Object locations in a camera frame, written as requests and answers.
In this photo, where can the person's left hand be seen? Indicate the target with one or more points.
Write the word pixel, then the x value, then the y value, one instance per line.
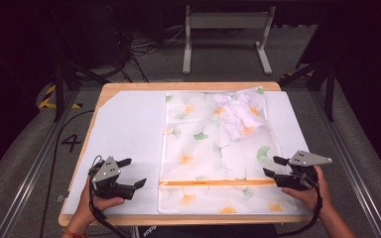
pixel 89 206

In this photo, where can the white table sheet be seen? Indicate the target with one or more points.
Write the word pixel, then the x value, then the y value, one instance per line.
pixel 129 132

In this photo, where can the black metal stand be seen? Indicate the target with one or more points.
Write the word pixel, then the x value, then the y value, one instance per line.
pixel 61 89
pixel 327 86

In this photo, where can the wooden table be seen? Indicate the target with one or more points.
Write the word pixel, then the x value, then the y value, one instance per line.
pixel 178 219

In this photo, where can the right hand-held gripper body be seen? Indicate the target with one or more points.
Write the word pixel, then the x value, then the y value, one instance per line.
pixel 299 180

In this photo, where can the white metal stand frame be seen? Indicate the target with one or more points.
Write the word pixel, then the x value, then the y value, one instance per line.
pixel 228 20

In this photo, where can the aluminium floor rail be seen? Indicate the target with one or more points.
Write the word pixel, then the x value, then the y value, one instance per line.
pixel 36 168
pixel 347 158

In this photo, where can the leaf print mesh laundry bag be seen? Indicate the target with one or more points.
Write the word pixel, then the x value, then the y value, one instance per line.
pixel 208 155

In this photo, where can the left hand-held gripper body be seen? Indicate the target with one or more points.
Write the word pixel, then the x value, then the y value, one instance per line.
pixel 107 173

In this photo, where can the person's right hand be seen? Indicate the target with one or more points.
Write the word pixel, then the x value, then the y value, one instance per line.
pixel 314 198

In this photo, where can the yellow black hazard tape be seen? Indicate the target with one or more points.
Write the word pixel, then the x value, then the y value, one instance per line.
pixel 48 99

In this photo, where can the person's dark clothing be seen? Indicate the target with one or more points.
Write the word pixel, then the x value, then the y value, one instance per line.
pixel 211 232

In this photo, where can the white crumpled garment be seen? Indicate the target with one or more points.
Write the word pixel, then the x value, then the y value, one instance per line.
pixel 241 115

